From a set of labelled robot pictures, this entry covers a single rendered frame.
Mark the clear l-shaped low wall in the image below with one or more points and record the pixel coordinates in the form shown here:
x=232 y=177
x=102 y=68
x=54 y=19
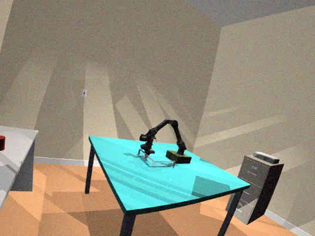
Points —
x=156 y=164

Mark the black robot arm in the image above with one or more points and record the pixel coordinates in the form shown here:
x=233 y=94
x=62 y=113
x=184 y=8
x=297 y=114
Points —
x=150 y=135

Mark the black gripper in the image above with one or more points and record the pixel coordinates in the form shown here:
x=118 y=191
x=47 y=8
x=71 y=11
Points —
x=149 y=150

